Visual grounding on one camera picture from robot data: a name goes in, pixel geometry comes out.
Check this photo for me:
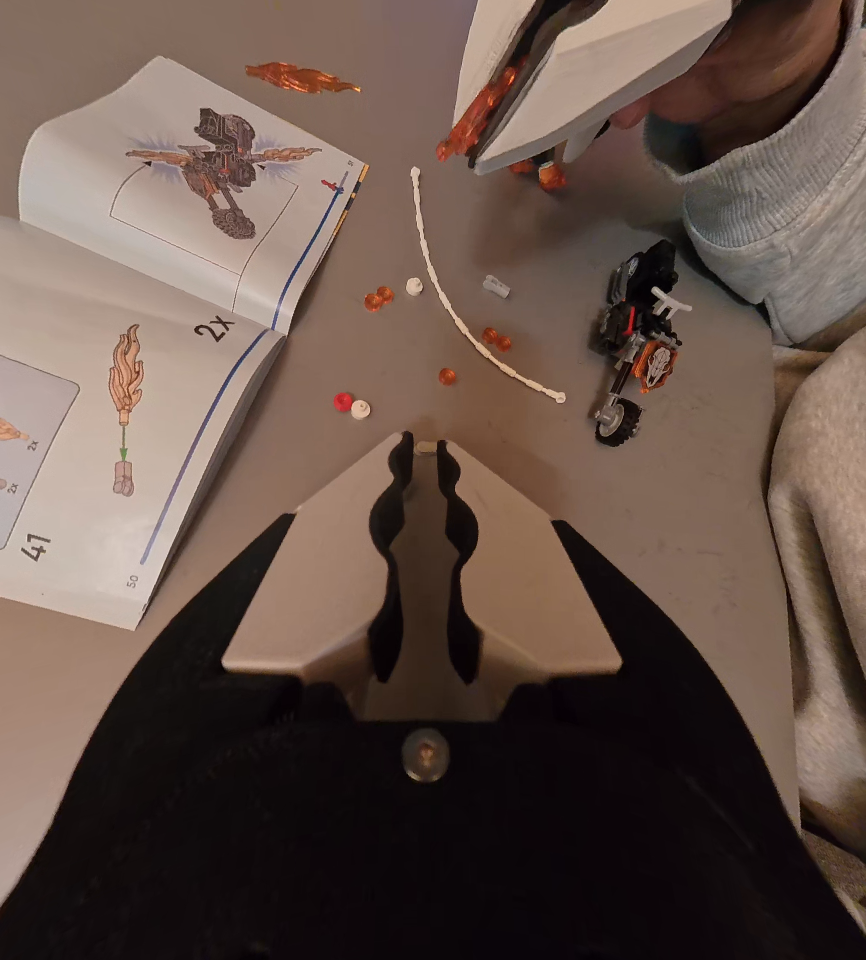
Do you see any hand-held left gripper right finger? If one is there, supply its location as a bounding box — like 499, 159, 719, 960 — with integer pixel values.
436, 438, 623, 721

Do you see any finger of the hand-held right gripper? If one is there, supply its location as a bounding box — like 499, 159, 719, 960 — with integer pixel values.
470, 0, 735, 176
451, 0, 554, 129

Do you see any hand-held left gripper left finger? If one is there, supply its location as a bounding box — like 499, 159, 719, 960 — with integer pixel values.
221, 431, 413, 721

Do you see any large orange lego flame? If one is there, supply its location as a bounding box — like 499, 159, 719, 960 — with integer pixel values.
435, 66, 527, 162

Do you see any black lego motorcycle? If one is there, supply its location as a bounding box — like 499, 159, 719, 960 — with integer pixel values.
590, 240, 694, 449

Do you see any orange skull lego piece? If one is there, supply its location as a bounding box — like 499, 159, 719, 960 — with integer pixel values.
639, 341, 681, 395

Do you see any lego instruction booklet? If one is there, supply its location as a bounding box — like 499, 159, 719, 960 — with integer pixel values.
0, 56, 370, 631

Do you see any person's right forearm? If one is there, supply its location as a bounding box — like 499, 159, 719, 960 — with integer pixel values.
643, 0, 866, 346

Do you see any black flame-head lego minifigure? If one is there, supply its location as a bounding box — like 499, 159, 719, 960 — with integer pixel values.
508, 146, 570, 192

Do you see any slim orange lego flame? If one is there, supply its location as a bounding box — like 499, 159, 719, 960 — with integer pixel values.
245, 62, 362, 96

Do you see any person's right hand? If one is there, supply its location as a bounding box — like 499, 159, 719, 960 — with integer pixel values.
609, 0, 846, 162

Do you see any white lego chain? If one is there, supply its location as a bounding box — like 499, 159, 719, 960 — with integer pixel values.
410, 166, 567, 404

